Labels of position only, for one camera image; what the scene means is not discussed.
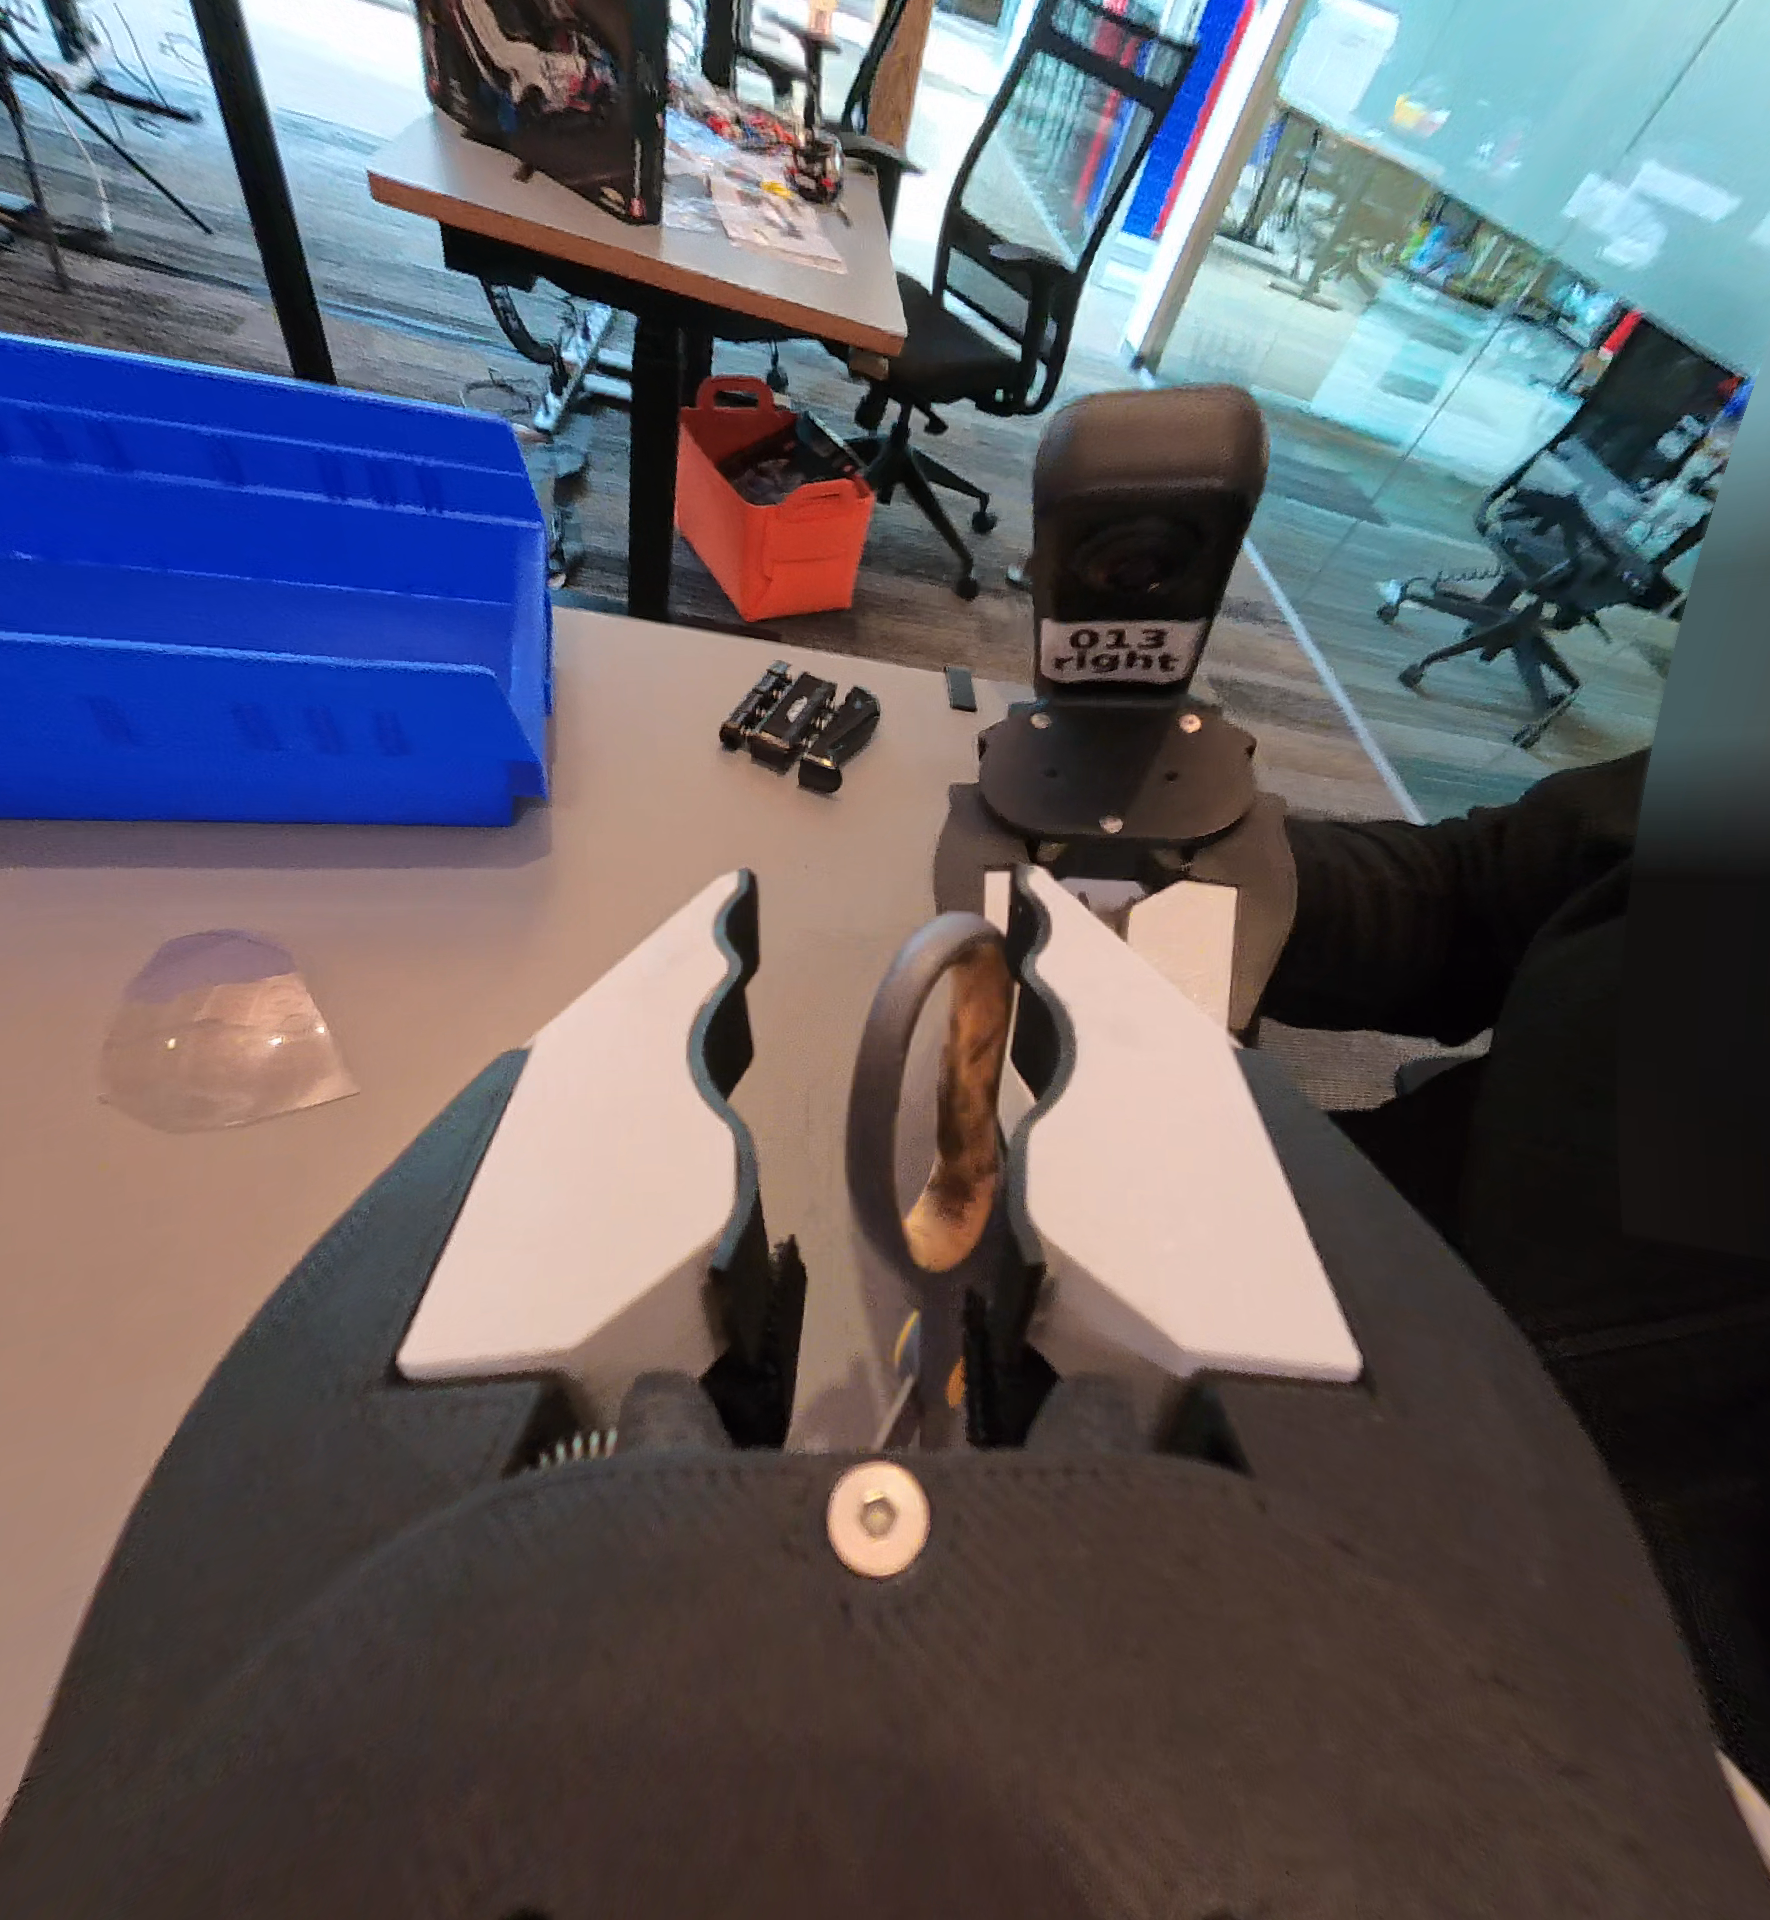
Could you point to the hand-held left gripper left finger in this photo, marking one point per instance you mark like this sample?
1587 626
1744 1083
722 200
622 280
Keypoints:
599 1170

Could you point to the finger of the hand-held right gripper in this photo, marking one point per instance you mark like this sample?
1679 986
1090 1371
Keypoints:
1193 944
996 900

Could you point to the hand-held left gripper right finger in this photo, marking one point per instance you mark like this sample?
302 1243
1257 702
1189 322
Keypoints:
1186 1200

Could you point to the grey scissors with yellow lining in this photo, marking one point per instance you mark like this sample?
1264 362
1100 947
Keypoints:
874 1094

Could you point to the small black block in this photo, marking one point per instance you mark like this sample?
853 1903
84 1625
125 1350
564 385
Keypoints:
962 688

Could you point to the black metal clamp tool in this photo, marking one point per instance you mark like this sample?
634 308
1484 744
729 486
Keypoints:
801 720

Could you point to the clear plastic shell piece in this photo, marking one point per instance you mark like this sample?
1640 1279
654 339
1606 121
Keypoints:
225 1035

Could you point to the orange fabric bag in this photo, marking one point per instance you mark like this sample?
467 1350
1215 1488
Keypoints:
765 540

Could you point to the black office chair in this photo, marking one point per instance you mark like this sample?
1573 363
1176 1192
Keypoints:
1606 495
1005 225

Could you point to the scattered papers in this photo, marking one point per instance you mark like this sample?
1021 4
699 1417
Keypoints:
765 210

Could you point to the large blue storage bin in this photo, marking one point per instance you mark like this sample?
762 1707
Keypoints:
225 599

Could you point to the wood-edged office desk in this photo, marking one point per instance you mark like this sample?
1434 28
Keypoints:
525 196

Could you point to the black printed box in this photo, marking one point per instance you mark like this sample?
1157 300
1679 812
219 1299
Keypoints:
555 90

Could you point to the black pole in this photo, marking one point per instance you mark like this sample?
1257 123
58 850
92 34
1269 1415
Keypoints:
264 179

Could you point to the black camera tripod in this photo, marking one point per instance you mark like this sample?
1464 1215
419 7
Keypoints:
14 135

